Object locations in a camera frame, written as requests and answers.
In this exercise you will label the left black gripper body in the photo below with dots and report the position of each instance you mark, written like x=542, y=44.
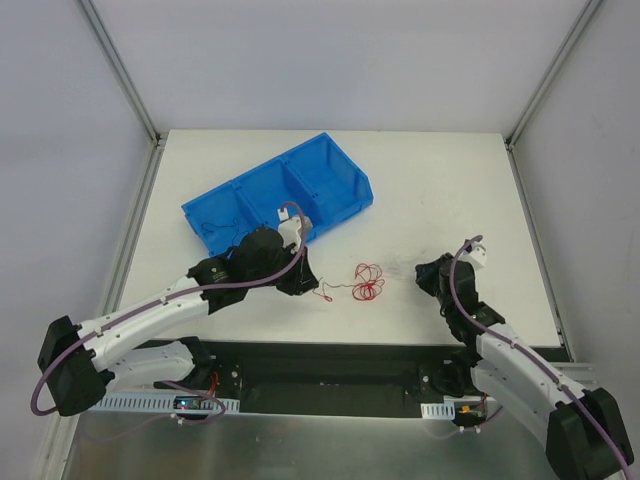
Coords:
x=296, y=273

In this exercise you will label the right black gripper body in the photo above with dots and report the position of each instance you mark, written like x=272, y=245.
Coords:
x=432, y=275

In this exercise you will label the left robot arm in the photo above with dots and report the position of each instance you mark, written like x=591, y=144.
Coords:
x=81, y=363

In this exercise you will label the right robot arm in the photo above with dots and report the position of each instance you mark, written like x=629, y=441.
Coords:
x=580, y=429

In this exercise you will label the blue plastic divided bin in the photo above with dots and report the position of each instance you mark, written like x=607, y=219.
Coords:
x=316, y=174

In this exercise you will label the silver metal sheet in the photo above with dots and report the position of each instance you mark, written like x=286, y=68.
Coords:
x=110, y=445

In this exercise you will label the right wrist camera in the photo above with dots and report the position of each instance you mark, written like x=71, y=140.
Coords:
x=475, y=254

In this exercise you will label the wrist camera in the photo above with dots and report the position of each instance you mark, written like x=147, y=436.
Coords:
x=475, y=254
x=291, y=229

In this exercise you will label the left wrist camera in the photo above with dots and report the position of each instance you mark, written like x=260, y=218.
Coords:
x=291, y=229

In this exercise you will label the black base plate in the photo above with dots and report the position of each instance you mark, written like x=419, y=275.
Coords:
x=348, y=380

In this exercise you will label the right white cable duct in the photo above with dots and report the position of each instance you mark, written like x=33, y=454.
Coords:
x=445, y=411

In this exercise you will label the white cable duct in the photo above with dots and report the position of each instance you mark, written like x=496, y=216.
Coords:
x=163, y=403
x=445, y=411

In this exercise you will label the left white cable duct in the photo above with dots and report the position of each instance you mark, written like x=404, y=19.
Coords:
x=163, y=403

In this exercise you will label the left aluminium frame post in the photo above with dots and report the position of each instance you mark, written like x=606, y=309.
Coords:
x=107, y=46

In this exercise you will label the aluminium frame post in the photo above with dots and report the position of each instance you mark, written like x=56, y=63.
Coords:
x=585, y=18
x=107, y=46

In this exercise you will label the right aluminium frame post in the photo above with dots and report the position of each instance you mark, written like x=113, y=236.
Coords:
x=585, y=18

